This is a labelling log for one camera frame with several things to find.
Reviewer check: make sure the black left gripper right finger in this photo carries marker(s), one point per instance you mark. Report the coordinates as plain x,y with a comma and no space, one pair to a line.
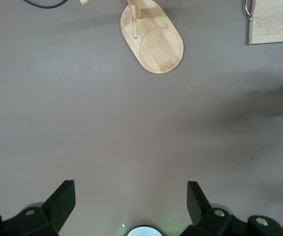
198,206

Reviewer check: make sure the wooden mug rack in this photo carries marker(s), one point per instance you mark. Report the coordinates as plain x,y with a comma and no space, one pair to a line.
158,49

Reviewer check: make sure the bamboo cutting board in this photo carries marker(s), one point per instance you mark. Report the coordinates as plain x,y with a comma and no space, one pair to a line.
274,29

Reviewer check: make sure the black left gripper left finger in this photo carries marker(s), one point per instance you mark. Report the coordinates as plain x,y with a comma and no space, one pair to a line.
57,204

